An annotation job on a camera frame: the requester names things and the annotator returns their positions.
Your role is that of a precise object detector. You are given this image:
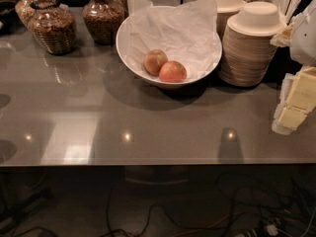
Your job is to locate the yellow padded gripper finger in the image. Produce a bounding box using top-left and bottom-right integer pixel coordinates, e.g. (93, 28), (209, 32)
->
(276, 66), (316, 129)

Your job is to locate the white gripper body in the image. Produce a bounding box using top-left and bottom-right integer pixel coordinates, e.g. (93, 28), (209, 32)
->
(270, 4), (316, 67)

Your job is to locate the red apple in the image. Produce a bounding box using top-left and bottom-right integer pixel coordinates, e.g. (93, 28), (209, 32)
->
(159, 60), (187, 83)

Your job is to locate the left yellow-red apple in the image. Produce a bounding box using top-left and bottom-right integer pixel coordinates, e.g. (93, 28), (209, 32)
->
(143, 49), (168, 76)

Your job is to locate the white ceramic bowl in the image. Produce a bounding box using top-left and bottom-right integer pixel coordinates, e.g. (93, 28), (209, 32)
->
(115, 5), (223, 90)

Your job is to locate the front stack of paper bowls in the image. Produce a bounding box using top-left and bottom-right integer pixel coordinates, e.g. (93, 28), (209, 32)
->
(217, 2), (285, 87)

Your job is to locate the stack of paper bowls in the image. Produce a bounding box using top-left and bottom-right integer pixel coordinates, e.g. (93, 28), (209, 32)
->
(217, 2), (285, 87)
(214, 0), (246, 39)

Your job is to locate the rear stack of paper bowls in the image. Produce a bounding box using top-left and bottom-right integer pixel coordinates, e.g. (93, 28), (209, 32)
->
(214, 0), (246, 39)

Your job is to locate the white crumpled paper liner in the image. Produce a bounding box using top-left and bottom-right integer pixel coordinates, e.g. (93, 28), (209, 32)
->
(125, 0), (222, 83)

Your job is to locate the white power adapter on floor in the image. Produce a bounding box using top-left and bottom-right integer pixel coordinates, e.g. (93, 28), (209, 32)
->
(266, 224), (278, 237)

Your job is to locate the middle glass jar of cereal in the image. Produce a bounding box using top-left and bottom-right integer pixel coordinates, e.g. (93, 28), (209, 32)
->
(82, 0), (125, 45)

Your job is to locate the glass jar of cereal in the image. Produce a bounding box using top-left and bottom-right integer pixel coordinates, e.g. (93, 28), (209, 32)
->
(28, 0), (77, 55)
(82, 0), (125, 45)

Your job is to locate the front glass jar of cereal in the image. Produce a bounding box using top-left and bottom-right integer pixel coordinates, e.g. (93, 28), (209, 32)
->
(28, 0), (77, 55)

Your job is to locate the rear left glass jar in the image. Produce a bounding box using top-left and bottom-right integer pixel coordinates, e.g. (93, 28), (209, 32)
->
(15, 0), (35, 27)

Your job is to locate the black floor cable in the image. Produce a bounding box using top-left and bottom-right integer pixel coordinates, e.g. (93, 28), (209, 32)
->
(105, 168), (245, 237)

